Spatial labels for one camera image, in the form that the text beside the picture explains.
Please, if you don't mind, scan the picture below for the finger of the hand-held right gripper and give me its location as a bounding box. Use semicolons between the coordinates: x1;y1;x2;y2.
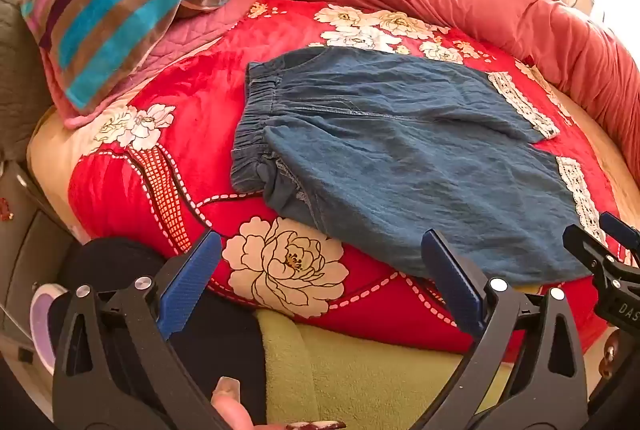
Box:
562;224;624;269
599;211;640;261

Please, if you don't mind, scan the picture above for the black garment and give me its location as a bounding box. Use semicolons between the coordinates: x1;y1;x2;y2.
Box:
50;237;268;428

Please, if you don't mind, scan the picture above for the grey quilted headboard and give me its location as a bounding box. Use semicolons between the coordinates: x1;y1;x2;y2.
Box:
0;0;291;161

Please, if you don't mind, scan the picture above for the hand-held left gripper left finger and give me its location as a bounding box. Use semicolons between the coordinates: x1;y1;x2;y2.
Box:
52;230;236;430

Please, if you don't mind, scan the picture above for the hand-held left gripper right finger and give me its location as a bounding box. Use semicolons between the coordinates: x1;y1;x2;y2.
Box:
410;229;591;430

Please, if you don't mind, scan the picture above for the blue denim pants lace trim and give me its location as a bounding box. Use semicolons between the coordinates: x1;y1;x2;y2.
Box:
231;46;608;286

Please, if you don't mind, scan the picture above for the pink quilted pillow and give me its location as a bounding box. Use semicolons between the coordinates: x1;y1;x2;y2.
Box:
40;0;261;131

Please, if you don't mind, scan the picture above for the person's left hand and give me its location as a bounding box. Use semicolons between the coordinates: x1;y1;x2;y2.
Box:
210;376;347;430

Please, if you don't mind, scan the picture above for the red floral blanket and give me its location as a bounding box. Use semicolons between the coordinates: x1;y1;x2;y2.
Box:
67;0;626;361

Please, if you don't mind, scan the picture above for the grey nightstand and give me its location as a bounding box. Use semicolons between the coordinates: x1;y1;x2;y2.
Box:
0;160;76;361

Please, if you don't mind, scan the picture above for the green fleece garment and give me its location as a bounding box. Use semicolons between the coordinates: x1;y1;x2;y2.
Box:
255;310;511;430

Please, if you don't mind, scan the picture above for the round white pink-rimmed object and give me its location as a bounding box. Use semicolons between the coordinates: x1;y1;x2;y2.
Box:
30;284;68;373

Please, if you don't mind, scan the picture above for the striped terry towel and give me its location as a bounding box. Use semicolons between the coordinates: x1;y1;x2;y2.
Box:
20;0;237;116

